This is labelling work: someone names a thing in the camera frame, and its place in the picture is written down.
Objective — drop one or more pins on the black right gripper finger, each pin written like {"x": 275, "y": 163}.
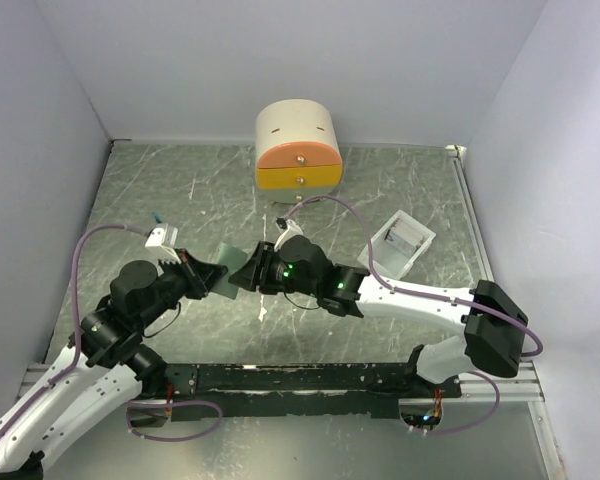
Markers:
{"x": 254, "y": 264}
{"x": 246, "y": 277}

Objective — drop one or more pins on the round pastel drawer cabinet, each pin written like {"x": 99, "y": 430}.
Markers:
{"x": 296, "y": 151}

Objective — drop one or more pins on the white card tray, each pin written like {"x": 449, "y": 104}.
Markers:
{"x": 390, "y": 262}

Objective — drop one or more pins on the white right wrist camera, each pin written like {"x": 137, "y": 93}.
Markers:
{"x": 288, "y": 229}

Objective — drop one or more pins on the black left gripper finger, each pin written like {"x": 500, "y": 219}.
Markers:
{"x": 203, "y": 271}
{"x": 211, "y": 286}

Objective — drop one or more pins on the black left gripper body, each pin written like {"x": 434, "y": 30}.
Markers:
{"x": 177, "y": 279}

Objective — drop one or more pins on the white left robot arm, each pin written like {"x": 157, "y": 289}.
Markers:
{"x": 105, "y": 365}

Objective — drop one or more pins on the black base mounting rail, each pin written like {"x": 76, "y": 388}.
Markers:
{"x": 241, "y": 390}

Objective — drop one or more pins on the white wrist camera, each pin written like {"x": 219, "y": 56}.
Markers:
{"x": 161, "y": 243}
{"x": 288, "y": 229}

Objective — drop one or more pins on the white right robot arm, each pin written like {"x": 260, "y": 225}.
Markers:
{"x": 485, "y": 327}

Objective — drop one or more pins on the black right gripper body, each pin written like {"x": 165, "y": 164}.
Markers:
{"x": 273, "y": 275}

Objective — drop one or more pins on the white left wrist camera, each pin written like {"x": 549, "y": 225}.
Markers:
{"x": 161, "y": 243}

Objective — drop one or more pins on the mint green card holder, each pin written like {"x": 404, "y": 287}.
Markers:
{"x": 233, "y": 259}

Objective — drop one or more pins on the aluminium frame rail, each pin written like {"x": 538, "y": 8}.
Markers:
{"x": 525, "y": 388}

